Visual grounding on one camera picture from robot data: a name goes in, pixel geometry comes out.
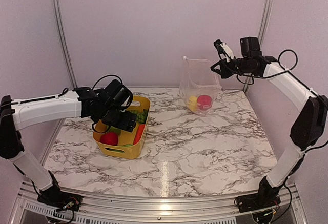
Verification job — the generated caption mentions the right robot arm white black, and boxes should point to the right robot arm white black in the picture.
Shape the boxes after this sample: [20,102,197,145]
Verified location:
[211,37,327,208]

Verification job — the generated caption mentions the aluminium frame post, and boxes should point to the aluminium frame post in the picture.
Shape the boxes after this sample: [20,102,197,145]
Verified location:
[243,0,276,91]
[52,0,77,88]

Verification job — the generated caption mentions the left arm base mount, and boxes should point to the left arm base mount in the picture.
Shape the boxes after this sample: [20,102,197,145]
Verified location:
[37,192,82,211]

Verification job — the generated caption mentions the orange carrot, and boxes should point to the orange carrot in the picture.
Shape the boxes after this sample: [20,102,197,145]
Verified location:
[133,124,145,145]

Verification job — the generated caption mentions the right aluminium frame post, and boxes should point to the right aluminium frame post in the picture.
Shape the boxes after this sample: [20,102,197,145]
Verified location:
[243,0,276,91]

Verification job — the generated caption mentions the front aluminium rail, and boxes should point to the front aluminium rail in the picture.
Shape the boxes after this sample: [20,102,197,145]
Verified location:
[15,180,300,224]

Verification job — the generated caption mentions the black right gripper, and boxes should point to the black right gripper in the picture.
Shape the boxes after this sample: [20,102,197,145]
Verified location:
[211,57,255,78]

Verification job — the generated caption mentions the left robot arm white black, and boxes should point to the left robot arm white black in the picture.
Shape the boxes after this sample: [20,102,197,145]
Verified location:
[1,77,136,206]

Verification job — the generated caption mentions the clear zip top bag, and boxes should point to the clear zip top bag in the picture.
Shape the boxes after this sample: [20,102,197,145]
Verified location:
[179,56,222,115]

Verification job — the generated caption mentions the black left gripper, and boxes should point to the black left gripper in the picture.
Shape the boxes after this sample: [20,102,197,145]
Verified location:
[100,104,137,132]

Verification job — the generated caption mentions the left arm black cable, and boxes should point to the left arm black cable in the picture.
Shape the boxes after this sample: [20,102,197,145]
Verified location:
[91,74,124,91]

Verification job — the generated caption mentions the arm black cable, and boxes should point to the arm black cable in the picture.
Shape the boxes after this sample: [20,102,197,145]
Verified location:
[91,74,124,91]
[278,49,299,71]

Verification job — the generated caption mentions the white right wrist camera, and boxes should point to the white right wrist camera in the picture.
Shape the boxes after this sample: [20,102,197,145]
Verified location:
[213,39,235,62]

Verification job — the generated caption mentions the left aluminium frame post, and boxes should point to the left aluminium frame post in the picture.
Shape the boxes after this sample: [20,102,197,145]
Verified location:
[52,0,77,88]

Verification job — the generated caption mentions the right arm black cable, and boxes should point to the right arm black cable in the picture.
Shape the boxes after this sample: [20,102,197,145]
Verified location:
[278,49,299,71]

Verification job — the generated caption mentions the red apple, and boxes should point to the red apple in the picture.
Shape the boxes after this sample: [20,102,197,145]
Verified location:
[100,132,119,146]
[197,95,213,110]

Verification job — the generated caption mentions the yellow plastic basket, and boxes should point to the yellow plastic basket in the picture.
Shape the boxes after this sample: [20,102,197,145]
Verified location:
[93,96,151,159]

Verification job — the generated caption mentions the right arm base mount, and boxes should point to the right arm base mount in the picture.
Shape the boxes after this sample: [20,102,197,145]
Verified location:
[234,193,281,213]

